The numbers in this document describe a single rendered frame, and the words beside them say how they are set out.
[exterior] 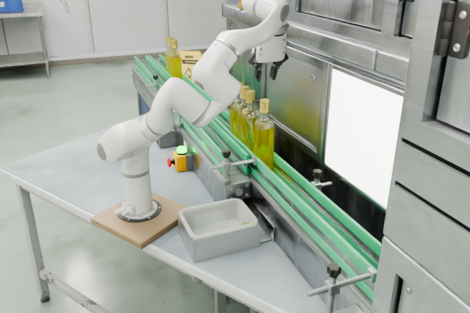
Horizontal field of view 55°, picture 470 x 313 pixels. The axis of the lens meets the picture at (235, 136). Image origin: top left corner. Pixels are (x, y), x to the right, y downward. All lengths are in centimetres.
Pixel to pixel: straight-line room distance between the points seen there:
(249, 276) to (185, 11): 650
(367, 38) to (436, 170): 73
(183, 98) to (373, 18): 56
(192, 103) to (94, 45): 617
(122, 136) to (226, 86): 35
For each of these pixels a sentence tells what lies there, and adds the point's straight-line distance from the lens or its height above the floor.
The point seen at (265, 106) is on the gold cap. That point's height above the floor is 114.
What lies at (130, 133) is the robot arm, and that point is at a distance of 136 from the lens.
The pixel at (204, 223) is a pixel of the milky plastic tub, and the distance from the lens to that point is 155.
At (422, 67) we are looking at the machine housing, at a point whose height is 150.
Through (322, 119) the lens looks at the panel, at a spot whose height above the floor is 114.
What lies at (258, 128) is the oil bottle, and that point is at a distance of 153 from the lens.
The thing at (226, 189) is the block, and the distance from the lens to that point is 156.
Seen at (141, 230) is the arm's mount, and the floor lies 77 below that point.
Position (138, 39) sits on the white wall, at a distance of 748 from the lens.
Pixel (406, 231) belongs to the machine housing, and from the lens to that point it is 67.
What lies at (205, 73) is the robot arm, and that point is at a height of 132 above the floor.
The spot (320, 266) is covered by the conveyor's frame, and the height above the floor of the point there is 85.
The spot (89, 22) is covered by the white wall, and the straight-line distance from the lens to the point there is 734.
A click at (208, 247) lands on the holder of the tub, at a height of 79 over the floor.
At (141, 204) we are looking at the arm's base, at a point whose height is 82.
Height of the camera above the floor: 163
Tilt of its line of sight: 23 degrees down
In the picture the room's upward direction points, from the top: straight up
